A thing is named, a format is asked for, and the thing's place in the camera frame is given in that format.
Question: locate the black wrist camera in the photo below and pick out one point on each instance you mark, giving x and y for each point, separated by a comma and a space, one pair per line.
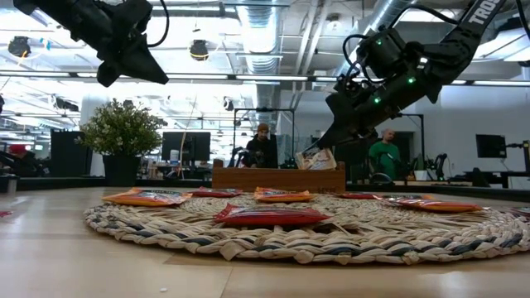
134, 16
345, 89

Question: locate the black computer monitor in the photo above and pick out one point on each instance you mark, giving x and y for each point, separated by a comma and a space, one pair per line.
186, 145

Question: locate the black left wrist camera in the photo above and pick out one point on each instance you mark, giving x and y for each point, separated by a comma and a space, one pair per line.
134, 16

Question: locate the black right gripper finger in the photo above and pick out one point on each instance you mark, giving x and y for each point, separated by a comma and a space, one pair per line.
356, 130
333, 140

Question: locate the person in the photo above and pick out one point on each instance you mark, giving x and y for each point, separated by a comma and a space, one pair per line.
385, 155
261, 151
18, 150

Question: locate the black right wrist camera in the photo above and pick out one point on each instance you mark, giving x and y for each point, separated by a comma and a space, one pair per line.
345, 89

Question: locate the black wall monitor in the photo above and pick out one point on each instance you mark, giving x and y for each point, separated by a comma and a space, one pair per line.
490, 145

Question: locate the black background robot arm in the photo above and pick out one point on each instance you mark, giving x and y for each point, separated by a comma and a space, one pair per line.
439, 163

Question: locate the black cabinet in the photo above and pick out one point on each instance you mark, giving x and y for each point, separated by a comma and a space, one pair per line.
68, 153

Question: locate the black ceiling lamp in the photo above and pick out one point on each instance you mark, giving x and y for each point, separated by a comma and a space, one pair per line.
18, 46
198, 49

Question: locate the black aluminium table frame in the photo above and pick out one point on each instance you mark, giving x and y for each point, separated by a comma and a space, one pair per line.
174, 182

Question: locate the round woven straw placemat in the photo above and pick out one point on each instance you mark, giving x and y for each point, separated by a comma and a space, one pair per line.
290, 240

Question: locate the dark background desk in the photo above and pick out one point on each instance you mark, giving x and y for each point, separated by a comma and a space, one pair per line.
497, 174

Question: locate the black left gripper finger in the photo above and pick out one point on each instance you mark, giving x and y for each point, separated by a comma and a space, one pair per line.
107, 76
141, 62

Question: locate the orange tea packet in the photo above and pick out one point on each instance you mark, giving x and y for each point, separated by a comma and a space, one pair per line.
281, 195
435, 205
145, 198

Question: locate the potted green plant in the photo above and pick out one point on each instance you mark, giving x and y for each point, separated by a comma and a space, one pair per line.
120, 132

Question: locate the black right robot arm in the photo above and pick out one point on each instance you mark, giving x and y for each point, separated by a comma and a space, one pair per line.
455, 45

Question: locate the beige tea packet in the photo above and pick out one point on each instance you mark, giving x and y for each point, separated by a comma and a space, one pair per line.
319, 160

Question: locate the cactus in white pot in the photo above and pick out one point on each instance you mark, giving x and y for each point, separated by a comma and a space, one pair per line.
420, 174

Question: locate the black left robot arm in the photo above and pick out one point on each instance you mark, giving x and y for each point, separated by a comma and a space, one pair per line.
54, 12

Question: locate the silver ventilation duct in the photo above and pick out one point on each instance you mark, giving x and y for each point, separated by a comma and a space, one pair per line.
383, 14
261, 41

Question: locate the wooden three-compartment tea box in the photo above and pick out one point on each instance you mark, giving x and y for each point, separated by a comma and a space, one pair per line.
277, 180

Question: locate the ceiling light strip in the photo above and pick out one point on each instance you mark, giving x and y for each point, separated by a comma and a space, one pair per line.
501, 83
271, 78
198, 76

